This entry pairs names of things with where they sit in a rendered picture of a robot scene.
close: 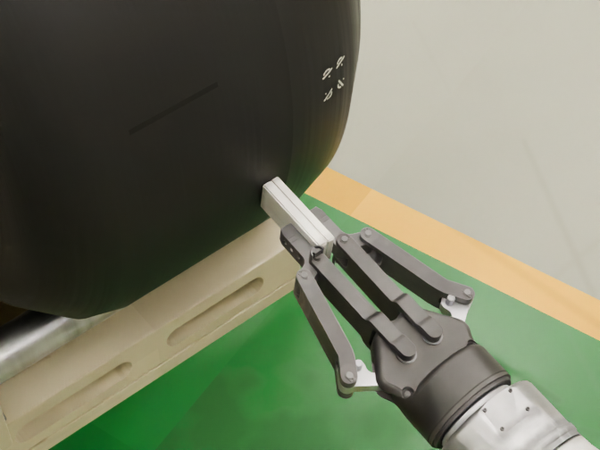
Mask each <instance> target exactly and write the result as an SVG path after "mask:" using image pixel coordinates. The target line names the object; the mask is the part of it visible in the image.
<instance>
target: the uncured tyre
mask: <svg viewBox="0 0 600 450"><path fill-rule="evenodd" d="M360 39H361V1H360V0H0V301H2V302H4V303H6V304H9V305H11V306H15V307H20V308H24V309H29V310H32V311H37V312H42V313H50V314H53V315H58V316H62V317H67V318H72V319H77V320H81V319H86V318H89V317H93V316H96V315H99V314H102V313H108V312H111V311H115V310H118V309H121V308H124V307H126V306H128V305H130V304H132V303H134V302H135V301H137V300H138V299H139V298H141V297H143V296H145V295H146V294H148V293H150V292H151V291H153V290H154V289H156V288H158V287H159V286H161V285H162V284H164V283H165V282H167V281H169V280H170V279H173V278H174V277H176V276H177V275H179V274H180V273H181V272H183V271H185V270H187V269H188V268H190V267H192V266H193V265H195V264H196V263H199V262H200V261H202V260H203V259H204V258H206V257H207V256H209V255H211V254H213V253H215V252H216V251H218V250H219V249H221V248H223V247H224V246H225V245H227V244H229V243H230V242H232V241H234V240H235V239H237V238H239V237H241V236H242V235H244V234H246V233H247V232H248V231H249V230H251V229H253V228H255V227H256V226H258V225H260V224H261V223H263V222H265V221H267V220H268V219H269V218H270V216H269V215H268V214H267V213H266V211H264V209H263V208H262V207H261V201H262V192H263V185H264V184H266V183H267V182H271V180H272V179H275V178H276V177H279V178H280V179H281V180H282V181H283V182H284V184H285V185H286V186H287V187H288V188H289V189H290V190H291V191H292V192H293V193H294V194H295V195H296V197H297V198H298V199H299V198H300V197H301V196H302V194H303V193H304V192H305V191H306V190H307V189H308V187H309V186H311V184H312V183H313V182H314V181H315V180H316V179H317V178H318V177H319V176H320V175H321V173H322V172H323V171H324V170H325V169H326V168H327V166H328V165H329V163H330V162H331V160H332V159H333V157H334V155H335V153H336V152H337V150H338V147H339V145H340V143H341V140H342V137H343V135H344V132H345V129H346V123H347V119H348V114H349V110H350V104H351V99H352V94H353V88H354V79H355V73H356V68H357V63H358V57H359V50H360ZM345 46H346V62H347V83H346V88H345V89H344V90H343V91H342V92H341V93H340V94H339V95H338V96H337V97H336V98H335V99H334V100H333V101H332V102H331V103H330V104H329V105H327V106H326V107H324V108H322V109H321V88H320V73H319V67H321V66H322V65H323V64H325V63H327V62H329V61H330V60H331V59H332V58H333V57H334V56H335V55H336V54H337V53H338V52H339V51H340V50H341V49H343V48H344V47H345ZM215 82H217V83H218V87H217V88H215V89H213V90H211V91H209V92H208V93H206V94H204V95H202V96H200V97H198V98H197V99H195V100H193V101H192V102H190V103H188V104H185V105H184V106H182V107H180V108H179V109H177V110H176V111H174V112H171V113H169V114H168V115H166V116H164V117H162V118H161V119H160V120H158V121H155V122H153V123H152V124H150V125H148V126H146V127H144V128H142V129H141V130H139V131H137V132H135V133H134V134H132V135H130V134H129V130H130V129H133V128H134V127H136V126H137V125H139V124H141V123H142V122H144V121H147V120H149V119H151V118H152V117H154V116H155V115H157V114H159V113H161V112H163V111H165V110H167V109H168V108H170V107H172V106H173V105H175V104H177V103H179V102H181V101H183V100H185V99H186V98H188V97H190V96H192V95H193V94H195V93H197V92H199V91H201V90H203V89H204V88H207V87H209V86H211V84H213V83H215Z"/></svg>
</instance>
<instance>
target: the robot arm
mask: <svg viewBox="0 0 600 450"><path fill-rule="evenodd" d="M261 207H262V208H263V209H264V211H266V213H267V214H268V215H269V216H270V217H271V218H272V219H273V220H274V221H275V223H276V224H277V225H278V226H279V227H280V235H279V240H280V243H281V244H282V245H283V246H284V247H285V249H287V251H288V252H289V253H290V254H291V255H292V256H293V258H294V259H295V260H296V261H297V262H298V263H299V264H300V265H301V267H302V269H301V270H299V271H298V272H297V273H296V280H295V285H294V296H295V297H296V300H297V302H298V303H299V305H300V307H301V309H302V310H303V312H304V315H305V317H306V319H307V320H308V322H309V323H310V325H311V327H312V330H313V332H314V334H315V336H316V337H317V338H318V340H319V342H320V344H321V347H322V349H323V350H324V352H325V354H326V355H327V357H328V359H329V362H330V363H331V365H332V367H333V369H334V371H335V377H336V384H337V394H338V395H339V396H340V397H342V398H345V399H347V398H350V397H351V396H352V395H353V393H354V392H363V391H376V392H377V394H378V395H379V396H380V397H382V398H384V399H386V400H388V401H390V402H392V403H394V404H395V405H396V406H397V407H398V408H399V409H400V411H401V412H402V413H403V415H404V416H405V418H406V419H407V420H408V421H409V422H410V423H411V424H412V425H413V426H414V427H415V428H416V429H417V430H418V431H419V432H420V434H421V435H422V436H423V437H424V438H425V439H426V440H427V442H428V443H429V444H430V445H431V446H432V447H433V448H438V449H441V448H442V449H441V450H599V449H597V448H596V447H594V446H593V445H591V444H590V443H589V442H588V441H587V440H586V439H585V438H584V437H582V436H581V435H580V434H579V433H578V431H577V428H576V427H575V426H574V425H573V424H572V423H571V422H568V421H567V420H566V419H565V418H564V417H563V416H562V415H561V414H560V413H559V412H558V411H557V410H556V409H555V408H554V406H553V405H552V404H551V403H550V402H549V401H548V400H547V399H546V398H545V397H544V396H543V395H542V394H541V393H540V392H539V391H538V390H537V389H536V388H535V386H534V385H533V384H532V383H530V382H528V381H527V380H523V381H518V382H516V383H513V384H512V381H511V375H510V374H509V373H508V372H507V371H506V370H505V369H504V368H503V367H502V366H501V365H500V364H499V363H498V362H497V360H496V359H495V358H494V357H493V356H492V355H491V354H490V353H489V352H488V351H487V350H486V349H485V348H484V347H483V346H481V345H479V344H477V343H476V342H475V340H474V339H473V337H472V335H471V330H470V327H469V326H468V324H467V323H466V322H465V319H466V315H467V313H468V311H469V309H470V307H471V303H472V300H473V298H474V296H475V292H474V290H473V289H472V288H471V287H468V286H465V285H463V284H460V283H457V282H454V281H451V280H448V279H446V278H444V277H443V276H441V275H440V274H438V273H437V272H435V271H433V270H432V269H431V268H430V267H428V266H427V265H426V264H424V263H423V262H421V261H419V260H418V259H416V258H415V257H413V256H412V255H410V254H408V253H407V252H406V251H405V250H404V249H402V248H401V247H399V246H397V245H396V244H394V243H393V242H391V241H390V240H388V239H387V238H386V237H384V236H382V235H381V234H379V233H378V232H377V231H376V230H374V229H372V228H368V227H366V228H363V229H362V230H361V232H357V233H354V234H346V233H345V232H343V231H342V230H341V229H340V228H339V227H338V226H337V225H336V224H335V223H334V222H333V221H332V219H330V218H329V216H328V215H327V214H326V213H325V212H324V211H323V210H322V209H320V208H318V207H316V206H315V207H314V208H312V209H311V210H310V211H309V209H308V208H307V207H306V206H305V205H304V204H303V203H302V202H301V201H300V200H299V199H298V198H297V197H296V195H295V194H294V193H293V192H292V191H291V190H290V189H289V188H288V187H287V186H286V185H285V184H284V182H283V181H282V180H281V179H280V178H279V177H276V178H275V179H272V180H271V182H267V183H266V184H264V185H263V186H262V201H261ZM331 253H333V257H332V262H331V260H330V256H331ZM335 263H337V264H338V265H339V266H340V267H341V268H342V269H343V270H344V271H345V272H346V274H347V275H348V276H349V277H350V278H351V279H352V280H353V281H354V282H355V284H356V285H357V286H358V287H359V288H360V289H361V290H362V291H363V292H364V293H365V295H366V296H367V297H369V298H370V300H371V301H372V302H373V303H374V304H375V305H376V306H377V307H378V308H379V309H380V310H381V312H378V311H377V310H376V309H375V308H374V307H373V306H372V305H371V304H370V303H369V302H368V301H367V300H366V298H365V297H364V296H363V295H362V294H361V293H360V292H359V291H358V290H357V289H356V288H355V287H354V285H353V284H352V283H351V282H350V281H349V280H348V279H347V278H346V277H345V276H344V275H343V273H342V272H341V271H340V270H339V269H338V268H337V267H336V266H335ZM391 278H392V279H394V280H395V281H397V282H398V283H400V284H401V285H402V286H404V287H405V288H407V289H409V290H410V291H412V292H413V293H414V294H415V295H417V296H418V297H420V298H421V299H423V300H424V301H425V302H427V303H428V304H431V305H432V306H434V307H436V308H438V309H439V310H440V311H441V312H442V314H441V313H438V312H432V311H429V310H425V309H422V308H421V307H420V306H419V305H418V304H417V303H416V301H415V300H414V299H413V298H412V297H411V296H410V295H409V294H407V293H404V292H403V291H402V290H401V289H400V288H399V287H398V286H397V285H396V284H395V283H394V282H393V281H392V280H391ZM324 296H325V297H326V298H327V299H328V300H329V301H330V302H331V303H332V304H333V306H334V307H335V308H336V309H337V310H338V311H339V312H340V313H341V314H342V315H343V317H344V318H345V319H346V320H347V321H348V322H349V323H350V324H351V325H352V327H353V328H354V329H355V330H356V331H357V332H358V333H359V334H360V336H361V337H362V341H363V343H364V344H365V345H366V346H367V347H368V348H369V349H370V350H371V365H372V372H370V371H368V370H367V369H366V366H365V364H364V363H363V362H362V361H361V360H355V356H354V351H353V348H352V347H351V345H350V343H349V341H348V339H347V337H346V335H345V333H344V331H343V330H342V328H341V327H340V325H339V323H338V320H337V318H336V317H335V315H334V313H333V312H332V310H331V308H330V307H329V304H328V302H327V300H326V298H325V297H324ZM511 384H512V385H511Z"/></svg>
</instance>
